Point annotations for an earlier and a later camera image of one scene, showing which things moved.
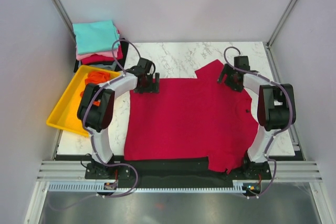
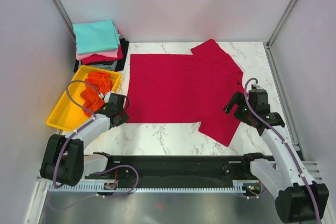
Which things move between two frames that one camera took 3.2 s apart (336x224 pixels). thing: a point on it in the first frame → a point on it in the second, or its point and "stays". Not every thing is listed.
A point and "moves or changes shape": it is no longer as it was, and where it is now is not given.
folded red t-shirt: [97, 59] stays
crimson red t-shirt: [191, 117] moves or changes shape
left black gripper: [148, 87] → [121, 118]
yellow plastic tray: [64, 115] stays
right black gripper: [228, 80] → [238, 107]
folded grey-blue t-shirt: [111, 66] stays
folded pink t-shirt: [111, 53] stays
